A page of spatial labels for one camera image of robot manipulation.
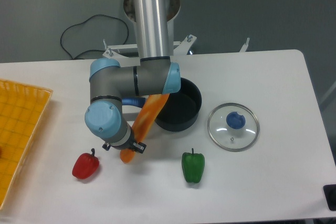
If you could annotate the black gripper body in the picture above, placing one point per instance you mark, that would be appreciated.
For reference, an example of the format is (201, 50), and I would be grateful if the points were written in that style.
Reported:
(128, 144)

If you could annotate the orange toy baguette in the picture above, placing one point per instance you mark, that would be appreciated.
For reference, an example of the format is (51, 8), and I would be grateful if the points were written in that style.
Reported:
(146, 117)

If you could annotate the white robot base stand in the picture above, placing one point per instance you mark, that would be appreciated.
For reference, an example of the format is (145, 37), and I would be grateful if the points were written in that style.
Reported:
(177, 48)

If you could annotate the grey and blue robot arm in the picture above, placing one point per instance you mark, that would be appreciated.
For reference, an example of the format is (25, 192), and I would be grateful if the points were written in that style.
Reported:
(110, 83)

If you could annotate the glass lid with blue knob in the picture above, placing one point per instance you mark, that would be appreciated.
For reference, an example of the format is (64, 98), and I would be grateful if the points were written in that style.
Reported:
(233, 127)

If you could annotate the red toy bell pepper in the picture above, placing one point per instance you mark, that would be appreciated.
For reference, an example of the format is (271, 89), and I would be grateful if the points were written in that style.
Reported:
(86, 165)

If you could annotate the green toy bell pepper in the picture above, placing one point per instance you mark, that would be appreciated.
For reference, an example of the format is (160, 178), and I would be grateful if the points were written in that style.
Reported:
(193, 165)

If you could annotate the yellow plastic basket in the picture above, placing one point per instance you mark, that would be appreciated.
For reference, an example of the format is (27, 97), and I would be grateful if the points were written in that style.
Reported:
(22, 107)

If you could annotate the black object at table corner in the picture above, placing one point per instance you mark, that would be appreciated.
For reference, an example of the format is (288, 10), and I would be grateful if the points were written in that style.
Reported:
(329, 192)

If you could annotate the dark pot with blue handle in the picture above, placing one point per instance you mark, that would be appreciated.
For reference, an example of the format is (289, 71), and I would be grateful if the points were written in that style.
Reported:
(181, 109)

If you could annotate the white bracket behind table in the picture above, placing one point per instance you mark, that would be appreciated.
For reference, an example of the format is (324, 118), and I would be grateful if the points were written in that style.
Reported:
(245, 45)

